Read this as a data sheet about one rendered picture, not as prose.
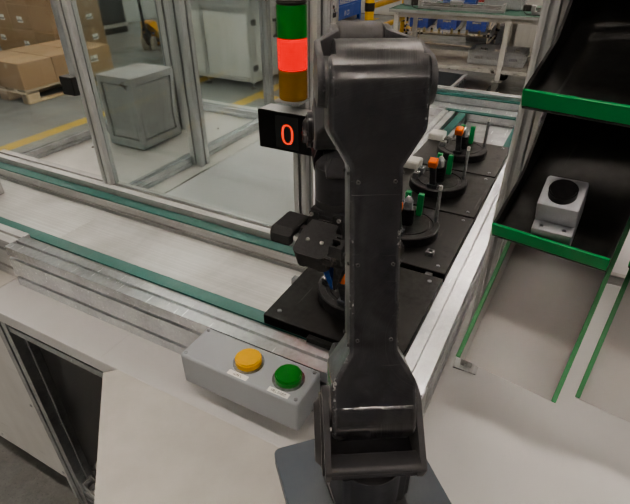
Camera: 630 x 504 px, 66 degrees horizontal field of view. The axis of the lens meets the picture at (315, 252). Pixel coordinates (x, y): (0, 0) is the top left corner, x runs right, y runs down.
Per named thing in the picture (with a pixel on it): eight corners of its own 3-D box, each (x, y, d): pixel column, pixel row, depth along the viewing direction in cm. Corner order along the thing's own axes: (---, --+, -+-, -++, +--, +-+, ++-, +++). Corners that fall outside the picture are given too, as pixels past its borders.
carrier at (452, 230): (443, 283, 92) (454, 225, 85) (330, 250, 102) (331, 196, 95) (472, 226, 110) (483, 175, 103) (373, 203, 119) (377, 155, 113)
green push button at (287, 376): (293, 397, 69) (293, 387, 68) (269, 387, 71) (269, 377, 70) (307, 378, 72) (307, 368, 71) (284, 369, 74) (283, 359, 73)
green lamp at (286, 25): (297, 40, 78) (297, 6, 75) (271, 38, 80) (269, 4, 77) (312, 35, 81) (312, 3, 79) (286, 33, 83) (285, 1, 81)
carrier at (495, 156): (494, 184, 129) (504, 138, 122) (406, 167, 138) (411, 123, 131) (509, 153, 146) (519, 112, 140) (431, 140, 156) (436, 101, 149)
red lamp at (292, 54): (298, 73, 80) (297, 41, 78) (272, 69, 82) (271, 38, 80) (312, 67, 84) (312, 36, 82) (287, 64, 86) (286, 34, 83)
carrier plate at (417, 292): (398, 372, 73) (399, 362, 72) (263, 323, 83) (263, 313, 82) (441, 287, 91) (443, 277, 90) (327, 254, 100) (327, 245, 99)
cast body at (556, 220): (568, 252, 57) (577, 214, 51) (528, 242, 59) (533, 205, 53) (586, 200, 60) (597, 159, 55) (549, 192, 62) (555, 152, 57)
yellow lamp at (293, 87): (298, 103, 83) (298, 73, 81) (273, 99, 85) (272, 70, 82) (312, 96, 87) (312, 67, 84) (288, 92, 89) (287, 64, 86)
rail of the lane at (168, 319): (410, 454, 72) (419, 405, 66) (20, 284, 107) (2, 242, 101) (421, 426, 76) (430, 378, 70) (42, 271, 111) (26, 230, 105)
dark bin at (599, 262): (605, 273, 54) (620, 233, 49) (491, 235, 61) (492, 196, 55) (676, 112, 65) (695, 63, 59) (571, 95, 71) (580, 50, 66)
